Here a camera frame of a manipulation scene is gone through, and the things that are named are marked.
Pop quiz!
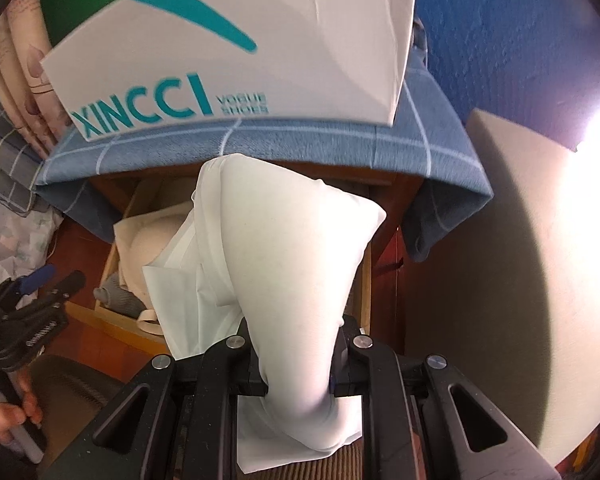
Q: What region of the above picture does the grey ribbed sock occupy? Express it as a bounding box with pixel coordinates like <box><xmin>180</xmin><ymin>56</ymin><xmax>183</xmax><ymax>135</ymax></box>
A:
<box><xmin>92</xmin><ymin>280</ymin><xmax>153</xmax><ymax>317</ymax></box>

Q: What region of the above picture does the blue checked cloth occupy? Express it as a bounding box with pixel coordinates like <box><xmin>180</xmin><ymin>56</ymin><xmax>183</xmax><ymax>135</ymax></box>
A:
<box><xmin>34</xmin><ymin>20</ymin><xmax>493</xmax><ymax>263</ymax></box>

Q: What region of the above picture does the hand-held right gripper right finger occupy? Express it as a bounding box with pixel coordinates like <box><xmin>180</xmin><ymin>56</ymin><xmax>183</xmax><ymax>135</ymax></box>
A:
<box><xmin>330</xmin><ymin>316</ymin><xmax>563</xmax><ymax>480</ymax></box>

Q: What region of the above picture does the white shoe box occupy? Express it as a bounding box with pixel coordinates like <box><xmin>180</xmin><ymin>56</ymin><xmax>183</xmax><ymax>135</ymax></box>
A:
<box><xmin>40</xmin><ymin>0</ymin><xmax>420</xmax><ymax>142</ymax></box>

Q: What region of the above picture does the wooden drawer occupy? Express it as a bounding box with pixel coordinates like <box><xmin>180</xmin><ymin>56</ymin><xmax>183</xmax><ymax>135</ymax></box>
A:
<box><xmin>90</xmin><ymin>162</ymin><xmax>426</xmax><ymax>341</ymax></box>
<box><xmin>65</xmin><ymin>175</ymin><xmax>376</xmax><ymax>346</ymax></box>

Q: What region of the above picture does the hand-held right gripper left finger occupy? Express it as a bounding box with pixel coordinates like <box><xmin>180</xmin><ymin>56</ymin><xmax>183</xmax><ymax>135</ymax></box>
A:
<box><xmin>40</xmin><ymin>317</ymin><xmax>271</xmax><ymax>480</ymax></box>

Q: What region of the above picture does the white board panel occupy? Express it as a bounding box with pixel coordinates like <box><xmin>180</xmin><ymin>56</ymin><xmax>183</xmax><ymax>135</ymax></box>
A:
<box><xmin>400</xmin><ymin>107</ymin><xmax>600</xmax><ymax>471</ymax></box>

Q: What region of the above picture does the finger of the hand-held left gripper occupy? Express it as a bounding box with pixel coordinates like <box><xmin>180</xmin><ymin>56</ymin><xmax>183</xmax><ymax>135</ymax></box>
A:
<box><xmin>2</xmin><ymin>265</ymin><xmax>57</xmax><ymax>306</ymax></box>
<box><xmin>32</xmin><ymin>270</ymin><xmax>87</xmax><ymax>318</ymax></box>

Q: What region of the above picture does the white underwear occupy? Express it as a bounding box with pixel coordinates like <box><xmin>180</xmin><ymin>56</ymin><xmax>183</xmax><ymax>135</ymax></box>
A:
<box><xmin>141</xmin><ymin>152</ymin><xmax>387</xmax><ymax>473</ymax></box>

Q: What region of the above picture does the white floral cloth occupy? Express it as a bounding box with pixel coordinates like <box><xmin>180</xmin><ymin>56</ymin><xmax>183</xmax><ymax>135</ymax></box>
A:
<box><xmin>0</xmin><ymin>195</ymin><xmax>63</xmax><ymax>286</ymax></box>

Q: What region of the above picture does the beige cloth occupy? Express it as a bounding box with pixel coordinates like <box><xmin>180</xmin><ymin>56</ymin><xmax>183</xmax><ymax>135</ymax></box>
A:
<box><xmin>112</xmin><ymin>210</ymin><xmax>196</xmax><ymax>336</ymax></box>

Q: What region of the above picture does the open wooden drawer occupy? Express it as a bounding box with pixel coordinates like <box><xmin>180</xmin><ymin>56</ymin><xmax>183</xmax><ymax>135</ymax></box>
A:
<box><xmin>90</xmin><ymin>162</ymin><xmax>426</xmax><ymax>341</ymax></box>

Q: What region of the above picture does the person's left hand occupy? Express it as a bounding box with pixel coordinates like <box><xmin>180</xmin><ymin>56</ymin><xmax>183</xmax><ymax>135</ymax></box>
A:
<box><xmin>0</xmin><ymin>375</ymin><xmax>45</xmax><ymax>443</ymax></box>

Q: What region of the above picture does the grey plaid bedding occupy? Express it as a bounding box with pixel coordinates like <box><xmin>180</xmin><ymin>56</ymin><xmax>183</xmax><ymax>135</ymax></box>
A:
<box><xmin>0</xmin><ymin>67</ymin><xmax>53</xmax><ymax>218</ymax></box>

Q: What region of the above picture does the green foam mat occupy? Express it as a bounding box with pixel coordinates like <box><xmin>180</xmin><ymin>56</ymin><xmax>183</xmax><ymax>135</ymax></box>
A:
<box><xmin>37</xmin><ymin>0</ymin><xmax>181</xmax><ymax>46</ymax></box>

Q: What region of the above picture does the beige floral curtain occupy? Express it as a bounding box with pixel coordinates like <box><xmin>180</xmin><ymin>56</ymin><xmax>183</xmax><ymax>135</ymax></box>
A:
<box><xmin>0</xmin><ymin>0</ymin><xmax>76</xmax><ymax>161</ymax></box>

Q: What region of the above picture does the blue foam mat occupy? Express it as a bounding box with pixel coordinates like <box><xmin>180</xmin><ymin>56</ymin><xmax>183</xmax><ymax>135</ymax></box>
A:
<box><xmin>412</xmin><ymin>0</ymin><xmax>600</xmax><ymax>151</ymax></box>

